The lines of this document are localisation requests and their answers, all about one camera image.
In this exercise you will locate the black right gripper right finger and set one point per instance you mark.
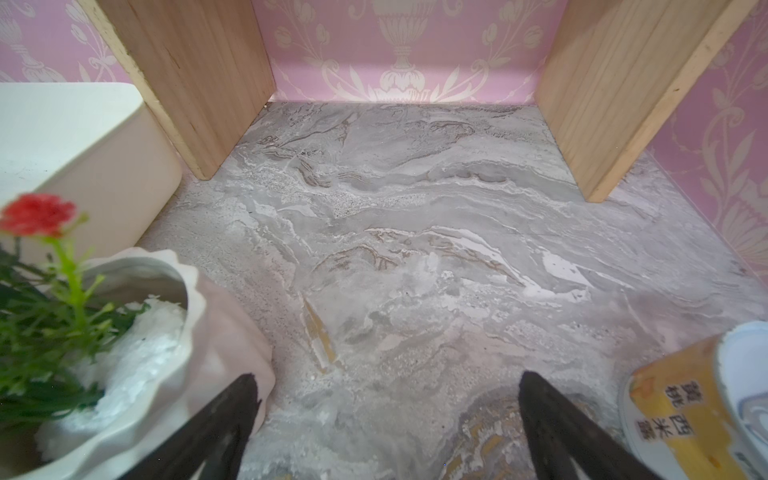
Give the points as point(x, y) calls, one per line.
point(562, 439)

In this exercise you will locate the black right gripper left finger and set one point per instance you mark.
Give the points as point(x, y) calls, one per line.
point(212, 443)

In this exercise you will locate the red flower white pot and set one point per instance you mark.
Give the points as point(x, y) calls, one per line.
point(103, 360)

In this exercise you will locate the cream plastic storage box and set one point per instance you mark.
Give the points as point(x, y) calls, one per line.
point(97, 145)

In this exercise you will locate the wooden two-tier shelf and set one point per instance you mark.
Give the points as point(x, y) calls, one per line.
point(615, 73)

